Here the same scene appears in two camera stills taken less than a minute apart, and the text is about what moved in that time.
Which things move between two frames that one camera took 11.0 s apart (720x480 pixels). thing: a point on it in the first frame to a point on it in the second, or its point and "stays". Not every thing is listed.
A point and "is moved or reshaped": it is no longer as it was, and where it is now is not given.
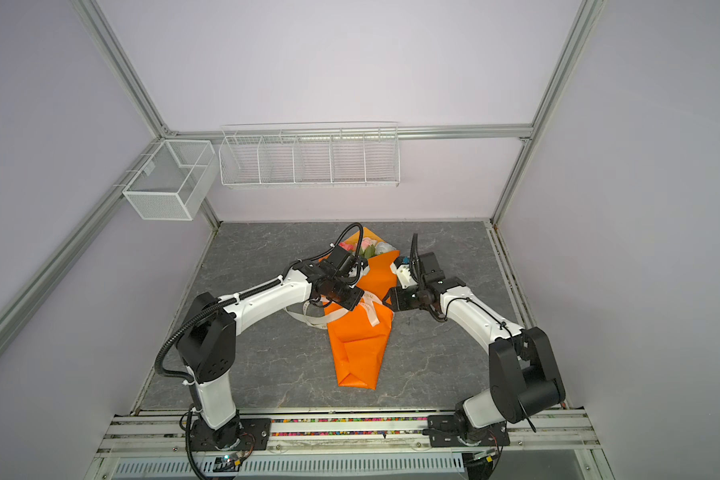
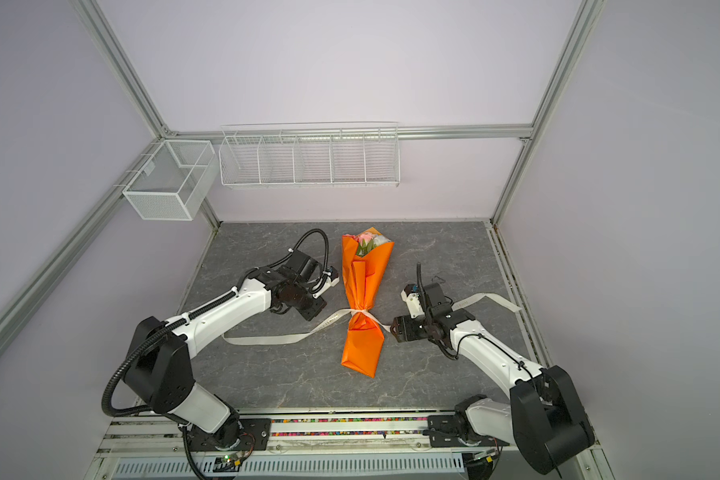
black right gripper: x=398 y=299 to x=404 y=328
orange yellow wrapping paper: x=358 y=349 is moved or reshaped
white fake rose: x=384 y=247 is moved or reshaped
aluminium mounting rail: x=553 y=433 stays
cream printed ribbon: x=367 y=301 is moved or reshaped
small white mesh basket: x=171 y=183 stays
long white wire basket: x=355 y=154 stays
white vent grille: x=296 y=464 stays
